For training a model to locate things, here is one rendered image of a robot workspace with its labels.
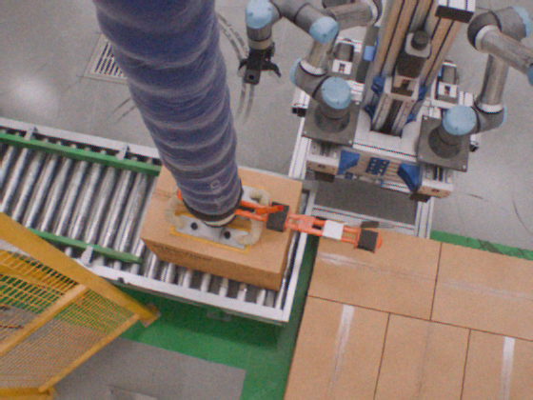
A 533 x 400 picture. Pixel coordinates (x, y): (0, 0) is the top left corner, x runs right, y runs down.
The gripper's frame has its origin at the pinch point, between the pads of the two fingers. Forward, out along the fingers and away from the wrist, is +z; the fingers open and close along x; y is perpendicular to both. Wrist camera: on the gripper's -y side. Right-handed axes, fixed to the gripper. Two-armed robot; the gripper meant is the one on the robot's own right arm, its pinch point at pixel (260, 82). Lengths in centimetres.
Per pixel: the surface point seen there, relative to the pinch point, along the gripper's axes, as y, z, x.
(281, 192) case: -15, 57, -11
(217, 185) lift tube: -36.5, 4.8, 5.0
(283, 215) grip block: -30, 42, -15
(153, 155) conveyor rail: 3, 93, 59
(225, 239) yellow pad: -40, 55, 6
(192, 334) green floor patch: -75, 152, 26
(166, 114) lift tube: -40, -45, 11
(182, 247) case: -47, 57, 23
